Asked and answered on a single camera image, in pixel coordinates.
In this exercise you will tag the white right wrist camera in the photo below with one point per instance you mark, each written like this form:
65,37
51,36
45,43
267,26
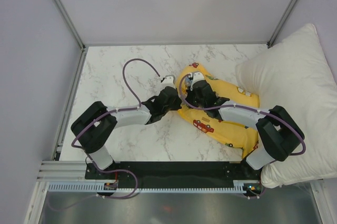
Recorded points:
197,76

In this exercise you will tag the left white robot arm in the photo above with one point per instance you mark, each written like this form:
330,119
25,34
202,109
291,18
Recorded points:
93,128

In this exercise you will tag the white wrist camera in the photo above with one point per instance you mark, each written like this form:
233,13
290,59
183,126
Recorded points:
168,81
197,76

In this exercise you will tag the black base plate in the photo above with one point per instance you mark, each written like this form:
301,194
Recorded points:
175,174

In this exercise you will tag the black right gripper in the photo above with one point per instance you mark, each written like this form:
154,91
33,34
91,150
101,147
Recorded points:
191,92

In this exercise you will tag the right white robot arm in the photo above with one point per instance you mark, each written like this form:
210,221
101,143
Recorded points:
280,136

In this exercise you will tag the large white pillow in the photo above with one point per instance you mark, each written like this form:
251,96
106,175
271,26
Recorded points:
295,75

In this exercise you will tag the yellow cartoon-print pillowcase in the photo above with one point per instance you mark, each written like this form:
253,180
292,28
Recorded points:
229,133

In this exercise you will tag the white slotted cable duct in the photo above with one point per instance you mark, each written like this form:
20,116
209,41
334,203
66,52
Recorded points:
104,187

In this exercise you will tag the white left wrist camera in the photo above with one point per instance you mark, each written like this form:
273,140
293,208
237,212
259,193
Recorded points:
168,81

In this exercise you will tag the right aluminium frame post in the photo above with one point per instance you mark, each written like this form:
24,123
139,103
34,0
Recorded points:
279,27

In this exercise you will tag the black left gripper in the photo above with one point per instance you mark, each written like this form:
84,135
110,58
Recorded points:
177,105

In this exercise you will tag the aluminium frame post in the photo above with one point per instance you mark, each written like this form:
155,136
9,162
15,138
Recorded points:
279,27
69,23

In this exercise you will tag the left aluminium frame post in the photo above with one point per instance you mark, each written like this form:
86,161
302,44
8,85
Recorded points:
69,23

